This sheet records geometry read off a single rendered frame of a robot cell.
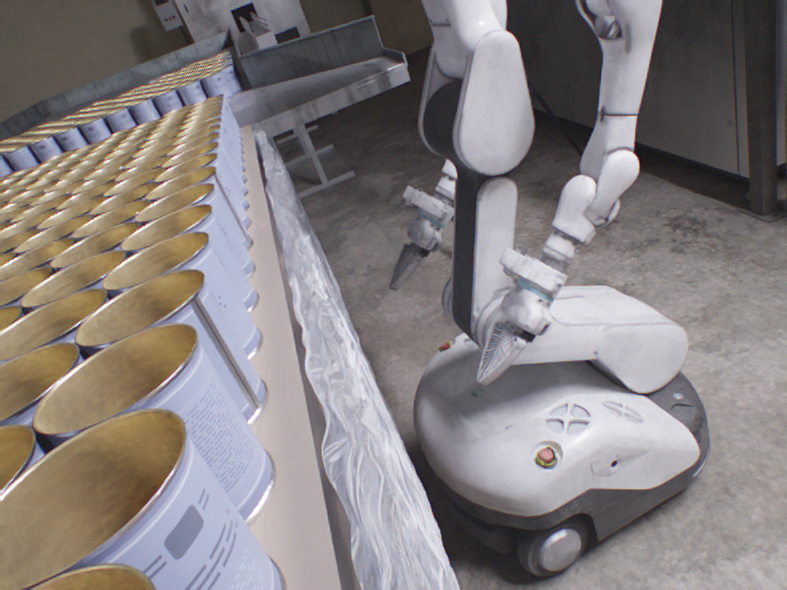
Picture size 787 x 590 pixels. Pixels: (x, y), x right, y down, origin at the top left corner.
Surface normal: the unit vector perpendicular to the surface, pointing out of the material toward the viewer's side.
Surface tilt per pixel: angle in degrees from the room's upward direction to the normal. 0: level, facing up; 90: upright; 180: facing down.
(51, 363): 88
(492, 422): 1
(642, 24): 104
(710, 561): 0
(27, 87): 90
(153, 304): 88
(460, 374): 75
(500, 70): 89
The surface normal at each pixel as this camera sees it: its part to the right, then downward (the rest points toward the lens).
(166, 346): -0.07, 0.49
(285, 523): -0.33, -0.84
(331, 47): -0.46, 0.58
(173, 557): 0.81, 0.00
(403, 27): 0.26, 0.40
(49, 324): 0.61, 0.17
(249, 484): 0.89, -0.11
